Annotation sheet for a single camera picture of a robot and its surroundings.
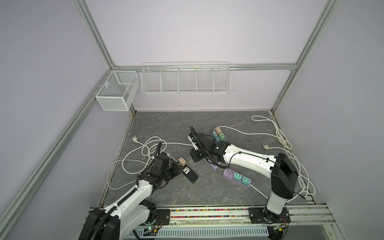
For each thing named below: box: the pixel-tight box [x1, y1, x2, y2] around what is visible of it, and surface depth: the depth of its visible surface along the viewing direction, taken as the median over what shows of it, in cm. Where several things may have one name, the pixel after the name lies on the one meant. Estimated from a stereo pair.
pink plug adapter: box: [178, 157, 186, 167], surface depth 88 cm
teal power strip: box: [212, 130, 225, 143], surface depth 104 cm
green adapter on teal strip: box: [219, 132, 226, 141], surface depth 100 cm
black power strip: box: [181, 164, 199, 184], surface depth 88 cm
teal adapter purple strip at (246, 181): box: [241, 176, 252, 186], surface depth 80 cm
